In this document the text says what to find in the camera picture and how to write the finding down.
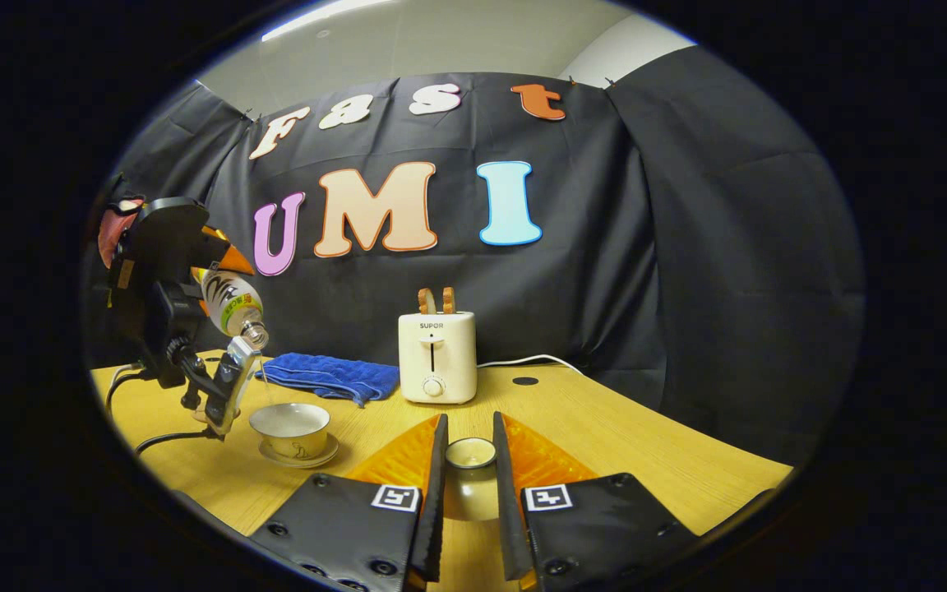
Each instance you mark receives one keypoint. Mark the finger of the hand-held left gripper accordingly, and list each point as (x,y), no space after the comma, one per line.
(231,261)
(204,308)

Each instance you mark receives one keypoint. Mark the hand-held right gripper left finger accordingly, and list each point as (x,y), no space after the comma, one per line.
(438,493)

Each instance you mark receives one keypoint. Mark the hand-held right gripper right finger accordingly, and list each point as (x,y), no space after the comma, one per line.
(506,501)

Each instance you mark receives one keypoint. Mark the clear plastic water bottle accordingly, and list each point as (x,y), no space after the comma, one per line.
(231,300)

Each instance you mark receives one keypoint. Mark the cream ceramic teacup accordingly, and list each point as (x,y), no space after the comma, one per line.
(288,419)

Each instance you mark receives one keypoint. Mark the cream ceramic saucer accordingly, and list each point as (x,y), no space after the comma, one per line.
(321,455)

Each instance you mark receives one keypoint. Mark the cream toaster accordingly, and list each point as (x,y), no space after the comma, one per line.
(420,362)

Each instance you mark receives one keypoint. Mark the blue towel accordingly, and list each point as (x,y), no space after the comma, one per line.
(325,374)

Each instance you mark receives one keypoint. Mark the toasted bread slice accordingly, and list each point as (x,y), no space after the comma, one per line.
(449,301)
(427,302)

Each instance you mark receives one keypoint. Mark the black backdrop cloth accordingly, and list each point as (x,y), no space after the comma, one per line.
(687,247)

